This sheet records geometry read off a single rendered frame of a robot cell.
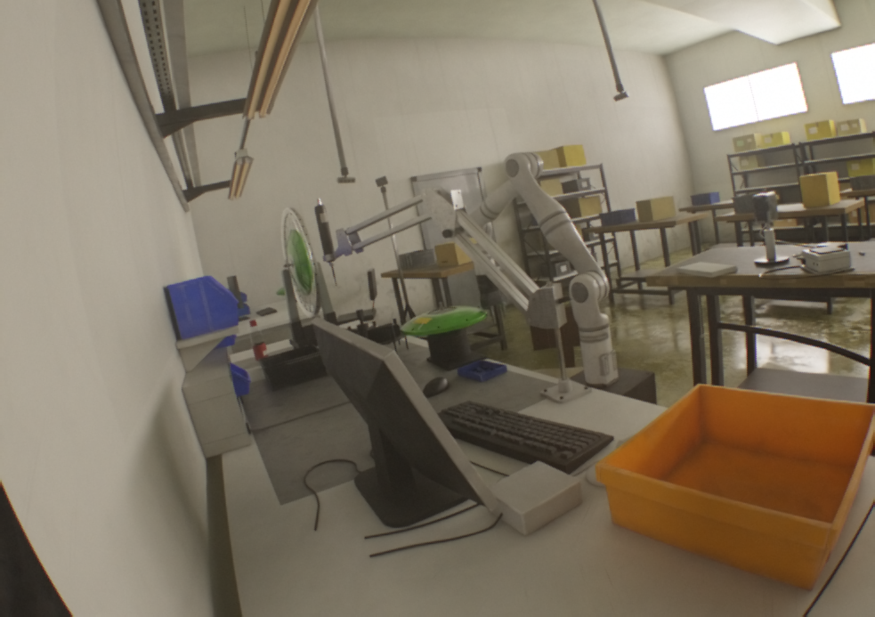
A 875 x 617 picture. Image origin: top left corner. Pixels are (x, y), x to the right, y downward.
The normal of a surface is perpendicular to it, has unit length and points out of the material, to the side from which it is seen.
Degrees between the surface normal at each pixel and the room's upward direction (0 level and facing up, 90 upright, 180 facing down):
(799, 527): 90
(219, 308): 92
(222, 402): 90
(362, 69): 90
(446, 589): 0
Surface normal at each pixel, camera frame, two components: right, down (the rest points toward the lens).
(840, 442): -0.83, 0.17
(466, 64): 0.44, 0.03
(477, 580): -0.20, -0.97
